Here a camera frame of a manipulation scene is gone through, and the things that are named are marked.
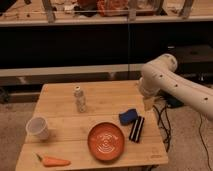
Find small clear plastic bottle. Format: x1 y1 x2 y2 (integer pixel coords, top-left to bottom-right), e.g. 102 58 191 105
74 86 86 113

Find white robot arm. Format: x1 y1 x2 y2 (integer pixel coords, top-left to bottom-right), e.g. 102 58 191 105
138 53 213 122

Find blue sponge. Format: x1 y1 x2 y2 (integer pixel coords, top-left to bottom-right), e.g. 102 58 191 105
119 108 138 125

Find black white striped block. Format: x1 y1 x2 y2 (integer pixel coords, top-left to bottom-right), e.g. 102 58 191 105
129 116 145 143

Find wooden table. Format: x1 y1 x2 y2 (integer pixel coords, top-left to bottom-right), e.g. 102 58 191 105
16 81 168 171

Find orange round plate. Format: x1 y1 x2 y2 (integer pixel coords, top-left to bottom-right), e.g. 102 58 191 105
87 122 125 162

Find black box on shelf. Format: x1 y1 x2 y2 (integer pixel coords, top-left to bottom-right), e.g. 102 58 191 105
167 45 213 74

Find orange clutter on shelf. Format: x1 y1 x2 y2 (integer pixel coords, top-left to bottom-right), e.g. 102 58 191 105
75 0 128 17

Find white plastic cup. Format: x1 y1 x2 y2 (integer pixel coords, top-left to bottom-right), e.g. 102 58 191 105
25 117 50 140

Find orange carrot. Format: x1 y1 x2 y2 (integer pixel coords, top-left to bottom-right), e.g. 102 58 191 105
37 155 71 167

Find long wooden shelf bench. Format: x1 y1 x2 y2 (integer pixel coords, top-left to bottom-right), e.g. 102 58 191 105
0 0 213 77

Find black floor cables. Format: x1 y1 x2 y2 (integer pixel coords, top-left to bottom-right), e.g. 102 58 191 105
151 96 213 171

